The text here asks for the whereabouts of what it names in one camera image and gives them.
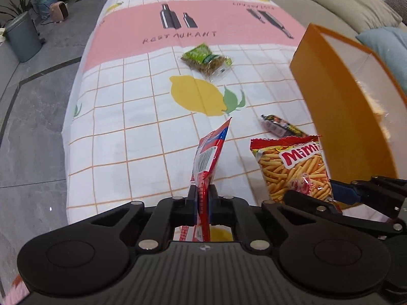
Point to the light blue cushion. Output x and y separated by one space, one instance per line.
390 45

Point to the pink white patterned tablecloth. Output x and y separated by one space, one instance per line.
136 112

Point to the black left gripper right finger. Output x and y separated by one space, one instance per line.
318 256

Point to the green houseplant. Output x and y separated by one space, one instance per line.
16 3

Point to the beige cushion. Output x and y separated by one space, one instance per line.
362 15

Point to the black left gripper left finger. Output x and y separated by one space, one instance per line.
94 254

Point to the grey textured cushion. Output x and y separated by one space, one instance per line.
400 7

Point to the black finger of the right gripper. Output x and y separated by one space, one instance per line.
329 212

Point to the pink small heater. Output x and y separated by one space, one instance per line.
58 12

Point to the orange storage box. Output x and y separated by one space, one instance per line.
356 104

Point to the red snack packet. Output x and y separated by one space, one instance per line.
204 165

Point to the green raisin snack bag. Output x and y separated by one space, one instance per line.
203 60

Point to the Mimi fries snack bag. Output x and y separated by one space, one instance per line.
293 163

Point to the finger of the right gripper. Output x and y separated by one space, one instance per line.
383 194

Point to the grey trash bin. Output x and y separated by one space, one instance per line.
23 37

